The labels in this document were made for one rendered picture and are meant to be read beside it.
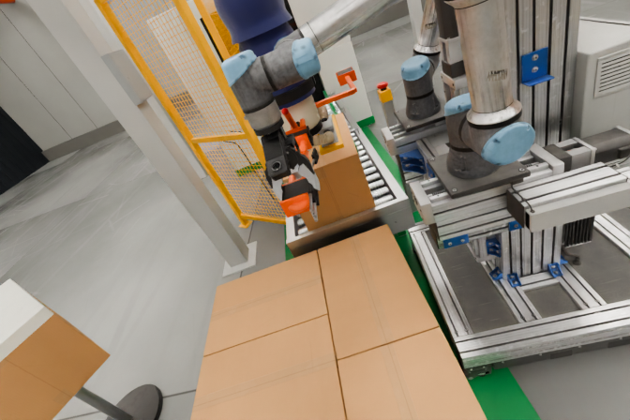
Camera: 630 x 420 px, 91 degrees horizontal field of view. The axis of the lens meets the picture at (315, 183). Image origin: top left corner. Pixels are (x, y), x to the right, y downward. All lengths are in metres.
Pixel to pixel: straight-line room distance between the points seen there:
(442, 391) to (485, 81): 0.91
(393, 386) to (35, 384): 1.42
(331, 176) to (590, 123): 0.99
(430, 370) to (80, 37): 2.26
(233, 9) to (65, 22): 1.27
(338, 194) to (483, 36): 1.08
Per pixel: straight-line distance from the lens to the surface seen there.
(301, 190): 0.76
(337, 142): 1.23
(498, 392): 1.79
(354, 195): 1.63
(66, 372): 1.89
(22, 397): 1.88
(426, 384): 1.22
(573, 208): 1.11
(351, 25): 0.79
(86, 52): 2.24
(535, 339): 1.65
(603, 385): 1.87
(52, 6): 2.27
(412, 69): 1.39
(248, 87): 0.66
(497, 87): 0.80
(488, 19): 0.75
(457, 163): 1.03
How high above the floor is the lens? 1.67
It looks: 31 degrees down
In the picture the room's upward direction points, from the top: 24 degrees counter-clockwise
